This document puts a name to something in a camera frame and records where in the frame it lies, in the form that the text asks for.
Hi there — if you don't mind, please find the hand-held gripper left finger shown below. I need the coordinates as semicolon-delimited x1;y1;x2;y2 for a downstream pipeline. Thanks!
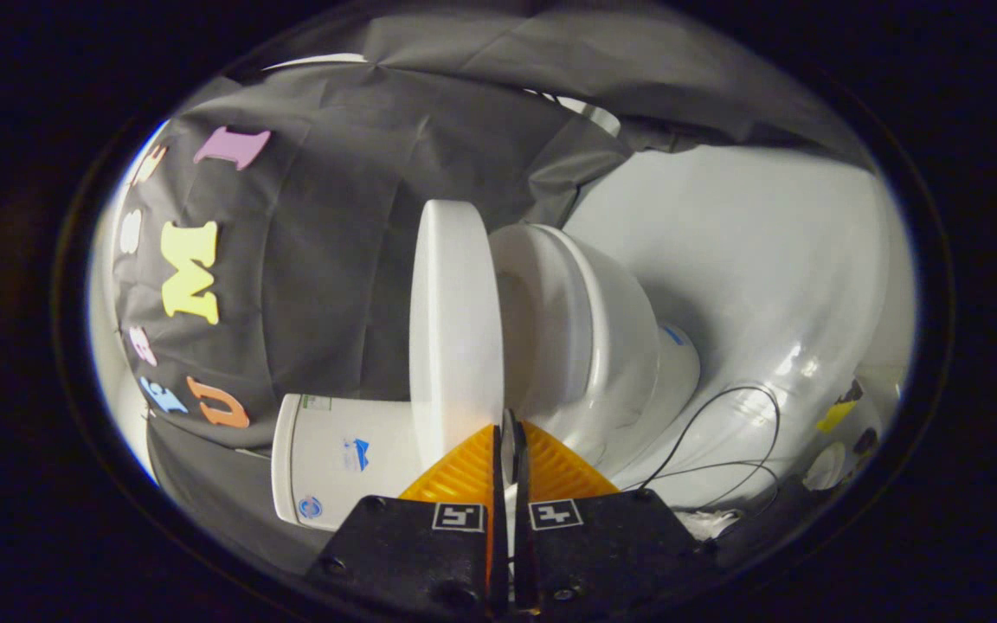
304;424;510;620

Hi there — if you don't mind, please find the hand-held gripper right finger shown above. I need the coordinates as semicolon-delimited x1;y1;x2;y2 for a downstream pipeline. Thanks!
511;421;716;617

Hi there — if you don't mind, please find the black lid grip tab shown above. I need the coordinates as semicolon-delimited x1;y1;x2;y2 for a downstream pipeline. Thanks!
501;408;518;485

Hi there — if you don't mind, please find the white toilet tank lid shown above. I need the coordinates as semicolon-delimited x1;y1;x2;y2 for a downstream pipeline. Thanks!
271;394;302;524

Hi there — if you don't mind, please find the white ceramic toilet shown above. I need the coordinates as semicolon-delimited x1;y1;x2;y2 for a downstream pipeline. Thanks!
286;223;700;530

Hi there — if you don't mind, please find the yellow scrap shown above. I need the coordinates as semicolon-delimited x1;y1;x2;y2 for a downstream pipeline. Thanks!
817;400;859;434

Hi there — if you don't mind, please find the black backdrop cloth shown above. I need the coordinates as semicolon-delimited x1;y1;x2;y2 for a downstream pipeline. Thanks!
109;4;880;572

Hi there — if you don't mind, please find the thin black cable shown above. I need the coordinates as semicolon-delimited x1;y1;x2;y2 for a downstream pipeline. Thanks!
637;385;782;511

